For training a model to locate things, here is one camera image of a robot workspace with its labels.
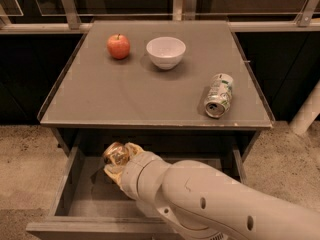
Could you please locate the metal railing frame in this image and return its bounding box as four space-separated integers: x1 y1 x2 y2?
0 0 320 32

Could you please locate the white ceramic bowl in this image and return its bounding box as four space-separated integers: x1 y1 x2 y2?
146 37 186 70

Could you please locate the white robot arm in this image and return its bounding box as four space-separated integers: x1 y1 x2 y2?
103 142 320 240

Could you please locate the green and white soda can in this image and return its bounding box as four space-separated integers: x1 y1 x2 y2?
204 73 233 119

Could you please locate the white cylindrical post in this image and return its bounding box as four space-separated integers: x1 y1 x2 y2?
289 80 320 135

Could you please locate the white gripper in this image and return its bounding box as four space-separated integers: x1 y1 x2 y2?
104 142 171 200

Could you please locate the grey cabinet counter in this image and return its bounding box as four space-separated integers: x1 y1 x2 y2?
39 21 273 132

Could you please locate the red apple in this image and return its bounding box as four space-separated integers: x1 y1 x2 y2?
107 34 130 60

